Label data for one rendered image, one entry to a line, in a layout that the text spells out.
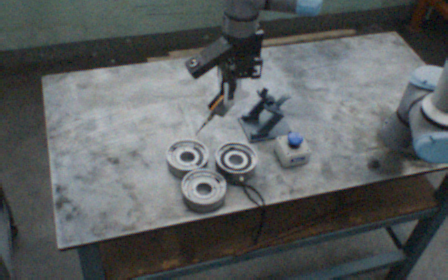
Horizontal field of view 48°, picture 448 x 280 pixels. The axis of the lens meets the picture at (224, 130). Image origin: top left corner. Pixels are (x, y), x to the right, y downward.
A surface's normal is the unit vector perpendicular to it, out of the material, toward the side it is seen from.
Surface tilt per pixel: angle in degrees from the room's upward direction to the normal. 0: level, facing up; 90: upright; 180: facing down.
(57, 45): 90
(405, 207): 0
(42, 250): 0
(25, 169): 0
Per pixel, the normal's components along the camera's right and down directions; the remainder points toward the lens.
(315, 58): 0.07, -0.71
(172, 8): 0.29, 0.69
